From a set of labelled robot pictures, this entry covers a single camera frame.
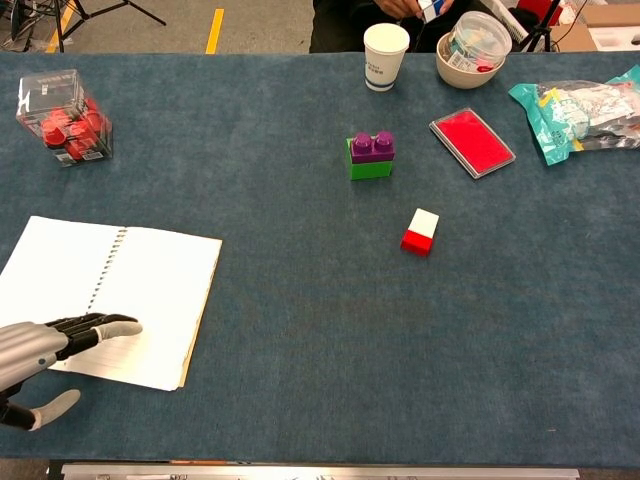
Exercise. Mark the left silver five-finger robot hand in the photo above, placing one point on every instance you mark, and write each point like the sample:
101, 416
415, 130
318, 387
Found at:
25, 350

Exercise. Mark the yellow spiral notebook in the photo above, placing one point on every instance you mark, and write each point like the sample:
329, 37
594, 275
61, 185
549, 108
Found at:
155, 290

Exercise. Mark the clear box of red items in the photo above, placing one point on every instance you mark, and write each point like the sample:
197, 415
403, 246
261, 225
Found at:
65, 130

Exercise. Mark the blue felt table cloth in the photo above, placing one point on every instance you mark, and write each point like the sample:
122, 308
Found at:
300, 325

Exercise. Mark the black tripod with thin legs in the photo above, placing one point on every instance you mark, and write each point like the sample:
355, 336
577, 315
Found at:
60, 30

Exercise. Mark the green toy brick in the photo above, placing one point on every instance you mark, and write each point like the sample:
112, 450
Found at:
370, 171

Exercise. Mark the purple toy brick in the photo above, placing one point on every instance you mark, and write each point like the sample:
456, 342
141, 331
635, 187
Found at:
372, 150

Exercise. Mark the red and white block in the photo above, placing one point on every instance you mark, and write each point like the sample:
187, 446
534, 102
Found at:
420, 235

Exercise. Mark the person in black clothes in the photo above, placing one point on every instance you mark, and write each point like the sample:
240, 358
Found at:
340, 25

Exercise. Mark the white paper cup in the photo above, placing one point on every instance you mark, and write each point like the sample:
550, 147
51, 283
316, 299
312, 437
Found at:
382, 55

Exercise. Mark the red ink pad case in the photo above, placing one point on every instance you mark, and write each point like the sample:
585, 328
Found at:
472, 142

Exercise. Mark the beige bowl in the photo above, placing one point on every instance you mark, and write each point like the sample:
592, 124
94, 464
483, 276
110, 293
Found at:
467, 79

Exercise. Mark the blue and white cube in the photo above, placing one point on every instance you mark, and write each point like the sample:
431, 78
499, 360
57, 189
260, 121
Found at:
434, 9

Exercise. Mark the clear round plastic container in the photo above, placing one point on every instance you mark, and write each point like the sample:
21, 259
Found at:
480, 40

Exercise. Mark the teal snack bag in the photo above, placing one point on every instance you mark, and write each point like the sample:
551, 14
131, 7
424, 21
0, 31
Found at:
565, 115

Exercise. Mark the brown cardboard box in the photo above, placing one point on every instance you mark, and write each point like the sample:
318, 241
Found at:
575, 37

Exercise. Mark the aluminium frame rail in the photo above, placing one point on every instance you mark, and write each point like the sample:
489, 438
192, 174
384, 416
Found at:
320, 472

